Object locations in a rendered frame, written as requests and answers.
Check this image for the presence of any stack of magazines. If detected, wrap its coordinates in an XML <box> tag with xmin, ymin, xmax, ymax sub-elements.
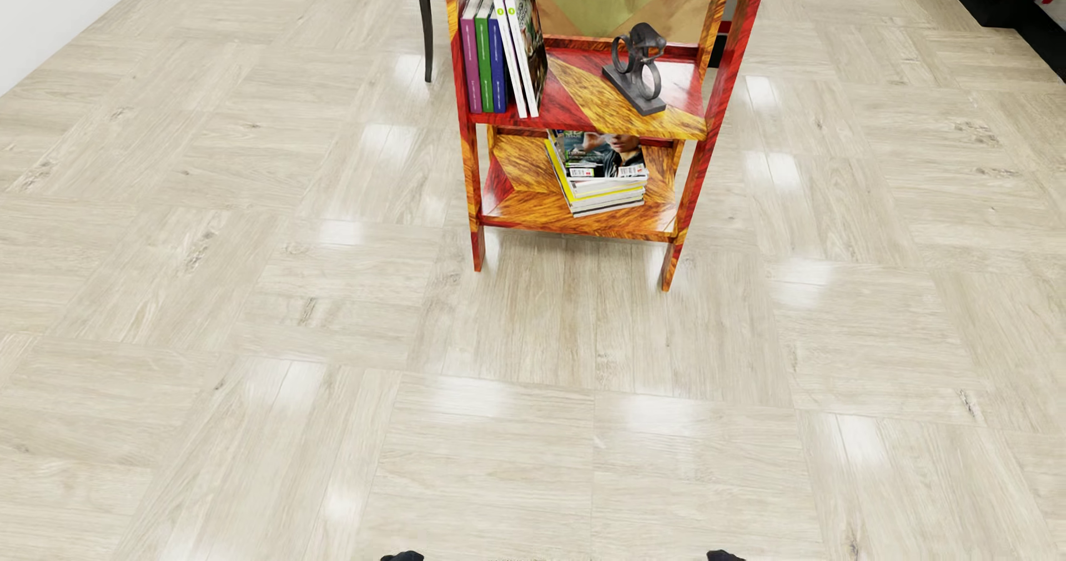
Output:
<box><xmin>545</xmin><ymin>130</ymin><xmax>649</xmax><ymax>218</ymax></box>

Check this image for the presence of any red orange wooden shelf unit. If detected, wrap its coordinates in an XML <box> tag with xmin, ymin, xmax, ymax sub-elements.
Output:
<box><xmin>441</xmin><ymin>0</ymin><xmax>774</xmax><ymax>292</ymax></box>

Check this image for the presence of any blue book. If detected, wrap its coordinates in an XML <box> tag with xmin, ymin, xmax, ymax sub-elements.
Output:
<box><xmin>488</xmin><ymin>0</ymin><xmax>510</xmax><ymax>114</ymax></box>

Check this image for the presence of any white book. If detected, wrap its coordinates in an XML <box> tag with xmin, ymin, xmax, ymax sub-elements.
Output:
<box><xmin>495</xmin><ymin>0</ymin><xmax>531</xmax><ymax>119</ymax></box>

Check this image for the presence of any green book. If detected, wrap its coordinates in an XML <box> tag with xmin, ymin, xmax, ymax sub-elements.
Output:
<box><xmin>475</xmin><ymin>0</ymin><xmax>499</xmax><ymax>114</ymax></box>

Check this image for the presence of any book with pictured cover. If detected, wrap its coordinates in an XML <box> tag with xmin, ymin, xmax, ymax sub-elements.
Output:
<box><xmin>505</xmin><ymin>0</ymin><xmax>550</xmax><ymax>118</ymax></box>

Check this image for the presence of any purple book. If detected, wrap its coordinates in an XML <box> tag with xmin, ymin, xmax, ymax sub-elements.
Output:
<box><xmin>460</xmin><ymin>0</ymin><xmax>487</xmax><ymax>114</ymax></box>

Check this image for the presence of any dark grey abstract sculpture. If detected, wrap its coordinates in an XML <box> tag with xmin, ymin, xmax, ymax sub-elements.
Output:
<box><xmin>602</xmin><ymin>23</ymin><xmax>668</xmax><ymax>117</ymax></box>

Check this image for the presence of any dark chair leg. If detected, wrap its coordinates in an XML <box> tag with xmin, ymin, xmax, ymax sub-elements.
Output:
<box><xmin>410</xmin><ymin>0</ymin><xmax>448</xmax><ymax>84</ymax></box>

